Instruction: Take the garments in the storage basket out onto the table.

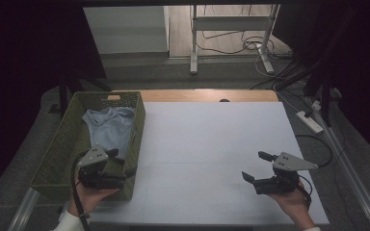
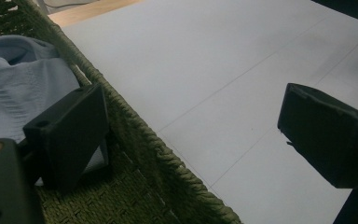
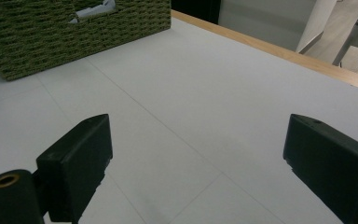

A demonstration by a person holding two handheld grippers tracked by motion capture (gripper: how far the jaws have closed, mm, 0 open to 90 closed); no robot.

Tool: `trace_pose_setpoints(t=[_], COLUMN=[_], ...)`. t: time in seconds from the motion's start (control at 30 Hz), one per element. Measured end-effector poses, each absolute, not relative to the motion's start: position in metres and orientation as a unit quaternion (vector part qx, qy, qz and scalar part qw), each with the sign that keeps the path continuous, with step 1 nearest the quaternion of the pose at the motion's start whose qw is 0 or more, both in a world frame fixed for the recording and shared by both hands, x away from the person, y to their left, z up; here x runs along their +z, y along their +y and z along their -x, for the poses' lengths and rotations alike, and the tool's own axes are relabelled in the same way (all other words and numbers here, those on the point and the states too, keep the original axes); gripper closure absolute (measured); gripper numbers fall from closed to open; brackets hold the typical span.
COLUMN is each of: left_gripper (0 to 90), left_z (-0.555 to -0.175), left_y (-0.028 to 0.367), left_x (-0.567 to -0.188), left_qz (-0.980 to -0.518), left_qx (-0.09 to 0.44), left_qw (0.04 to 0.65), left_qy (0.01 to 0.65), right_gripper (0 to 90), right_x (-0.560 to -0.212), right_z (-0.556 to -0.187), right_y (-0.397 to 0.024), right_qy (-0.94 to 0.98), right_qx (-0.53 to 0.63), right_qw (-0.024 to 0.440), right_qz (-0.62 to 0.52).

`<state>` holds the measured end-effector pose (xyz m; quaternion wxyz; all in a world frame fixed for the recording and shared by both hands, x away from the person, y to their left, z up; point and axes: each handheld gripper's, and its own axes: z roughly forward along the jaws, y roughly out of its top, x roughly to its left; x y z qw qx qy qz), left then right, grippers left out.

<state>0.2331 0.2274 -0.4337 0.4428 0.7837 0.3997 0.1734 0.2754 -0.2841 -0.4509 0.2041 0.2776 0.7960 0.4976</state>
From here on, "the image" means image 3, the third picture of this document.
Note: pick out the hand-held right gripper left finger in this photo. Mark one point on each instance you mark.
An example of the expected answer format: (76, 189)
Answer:
(74, 168)

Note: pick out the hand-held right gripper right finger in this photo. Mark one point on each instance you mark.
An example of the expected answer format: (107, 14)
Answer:
(332, 161)

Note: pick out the green woven basket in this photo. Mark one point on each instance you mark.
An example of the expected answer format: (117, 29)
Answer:
(43, 40)

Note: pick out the light blue tank top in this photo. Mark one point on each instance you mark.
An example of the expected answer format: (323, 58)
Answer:
(93, 11)

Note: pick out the white cabinet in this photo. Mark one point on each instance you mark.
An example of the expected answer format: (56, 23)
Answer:
(261, 21)

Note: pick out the white metal desk frame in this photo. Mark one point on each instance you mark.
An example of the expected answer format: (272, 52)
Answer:
(354, 34)

